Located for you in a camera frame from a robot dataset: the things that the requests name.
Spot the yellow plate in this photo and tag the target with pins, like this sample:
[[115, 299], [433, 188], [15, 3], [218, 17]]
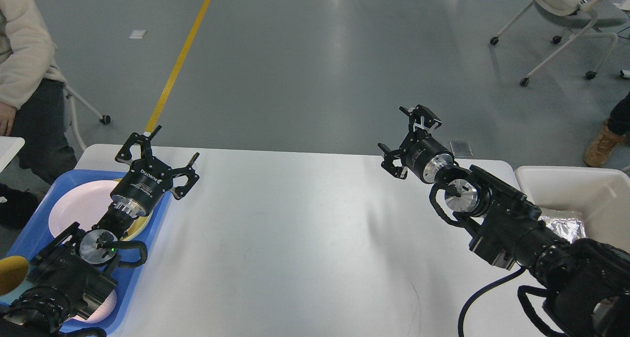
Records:
[[137, 227]]

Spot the large foil sheet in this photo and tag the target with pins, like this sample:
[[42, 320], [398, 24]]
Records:
[[568, 224]]

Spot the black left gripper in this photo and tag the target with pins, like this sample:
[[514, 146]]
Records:
[[142, 187]]

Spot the teal mug yellow inside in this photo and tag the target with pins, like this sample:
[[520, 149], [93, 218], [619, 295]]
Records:
[[14, 271]]

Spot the white plastic bin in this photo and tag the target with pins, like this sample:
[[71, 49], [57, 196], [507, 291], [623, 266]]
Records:
[[601, 195]]

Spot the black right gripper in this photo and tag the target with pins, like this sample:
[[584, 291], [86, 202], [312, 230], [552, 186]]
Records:
[[420, 153]]

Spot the person in black trousers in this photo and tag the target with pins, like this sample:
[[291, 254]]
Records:
[[614, 131]]

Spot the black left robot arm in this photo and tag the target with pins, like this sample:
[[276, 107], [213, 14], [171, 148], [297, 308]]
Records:
[[72, 275]]

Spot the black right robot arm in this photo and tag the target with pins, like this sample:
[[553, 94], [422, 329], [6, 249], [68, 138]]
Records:
[[583, 285]]

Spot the blue plastic tray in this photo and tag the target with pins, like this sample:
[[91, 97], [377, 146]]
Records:
[[36, 235]]

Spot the white rolling office chair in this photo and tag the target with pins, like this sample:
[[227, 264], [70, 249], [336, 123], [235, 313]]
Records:
[[578, 19]]

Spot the person in cream sweater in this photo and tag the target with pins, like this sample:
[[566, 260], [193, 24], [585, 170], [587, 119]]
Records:
[[31, 91]]

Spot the pink plate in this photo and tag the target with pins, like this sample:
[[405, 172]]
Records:
[[85, 204]]

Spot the pink ribbed mug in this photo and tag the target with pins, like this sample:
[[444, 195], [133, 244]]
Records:
[[102, 312]]

